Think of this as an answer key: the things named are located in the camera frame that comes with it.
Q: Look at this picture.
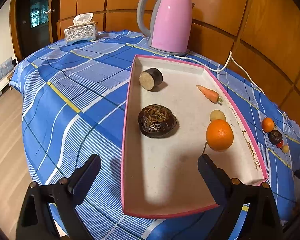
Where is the large dark brown root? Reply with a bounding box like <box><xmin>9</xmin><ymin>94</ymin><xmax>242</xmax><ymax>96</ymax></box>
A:
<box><xmin>268</xmin><ymin>129</ymin><xmax>283</xmax><ymax>145</ymax></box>

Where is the silver patterned tissue box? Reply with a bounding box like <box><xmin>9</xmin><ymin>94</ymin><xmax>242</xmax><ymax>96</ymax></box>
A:
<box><xmin>64</xmin><ymin>13</ymin><xmax>98</xmax><ymax>46</ymax></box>

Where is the dark door with window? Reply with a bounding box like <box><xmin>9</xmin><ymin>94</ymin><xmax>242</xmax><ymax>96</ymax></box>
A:
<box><xmin>15</xmin><ymin>0</ymin><xmax>55</xmax><ymax>60</ymax></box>

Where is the white kettle power cord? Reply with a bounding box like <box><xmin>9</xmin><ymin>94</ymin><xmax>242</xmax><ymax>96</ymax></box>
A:
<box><xmin>174</xmin><ymin>51</ymin><xmax>289</xmax><ymax>119</ymax></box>

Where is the pink electric kettle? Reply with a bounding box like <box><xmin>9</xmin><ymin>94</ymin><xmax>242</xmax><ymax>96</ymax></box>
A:
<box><xmin>137</xmin><ymin>0</ymin><xmax>193</xmax><ymax>57</ymax></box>

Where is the small dark brown root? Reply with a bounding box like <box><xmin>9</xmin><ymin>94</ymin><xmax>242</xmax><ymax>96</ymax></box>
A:
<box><xmin>137</xmin><ymin>104</ymin><xmax>178</xmax><ymax>139</ymax></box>

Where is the dark round cut stem piece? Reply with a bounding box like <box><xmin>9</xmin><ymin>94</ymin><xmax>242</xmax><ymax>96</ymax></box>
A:
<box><xmin>139</xmin><ymin>68</ymin><xmax>163</xmax><ymax>92</ymax></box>

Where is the pink-rimmed white tray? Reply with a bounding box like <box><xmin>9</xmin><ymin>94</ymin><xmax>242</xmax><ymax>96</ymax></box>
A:
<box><xmin>121</xmin><ymin>54</ymin><xmax>268</xmax><ymax>219</ymax></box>

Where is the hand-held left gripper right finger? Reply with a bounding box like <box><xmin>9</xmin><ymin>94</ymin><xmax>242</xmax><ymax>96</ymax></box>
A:
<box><xmin>197</xmin><ymin>154</ymin><xmax>283</xmax><ymax>240</ymax></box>

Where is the white sofa with blue cover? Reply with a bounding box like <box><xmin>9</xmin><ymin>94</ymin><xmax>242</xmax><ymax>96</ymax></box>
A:
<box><xmin>0</xmin><ymin>56</ymin><xmax>18</xmax><ymax>105</ymax></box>

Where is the orange carrot piece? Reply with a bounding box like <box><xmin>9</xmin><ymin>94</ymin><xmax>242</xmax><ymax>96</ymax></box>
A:
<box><xmin>196</xmin><ymin>85</ymin><xmax>223</xmax><ymax>105</ymax></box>

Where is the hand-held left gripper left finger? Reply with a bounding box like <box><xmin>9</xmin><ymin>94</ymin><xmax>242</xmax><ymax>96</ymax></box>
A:
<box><xmin>15</xmin><ymin>154</ymin><xmax>102</xmax><ymax>240</ymax></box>

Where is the orange mandarin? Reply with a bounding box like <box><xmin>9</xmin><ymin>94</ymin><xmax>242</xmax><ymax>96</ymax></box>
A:
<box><xmin>206</xmin><ymin>119</ymin><xmax>234</xmax><ymax>152</ymax></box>
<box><xmin>262</xmin><ymin>117</ymin><xmax>275</xmax><ymax>133</ymax></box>

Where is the blue plaid tablecloth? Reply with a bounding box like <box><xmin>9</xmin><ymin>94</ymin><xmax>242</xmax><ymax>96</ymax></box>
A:
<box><xmin>10</xmin><ymin>29</ymin><xmax>300</xmax><ymax>240</ymax></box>

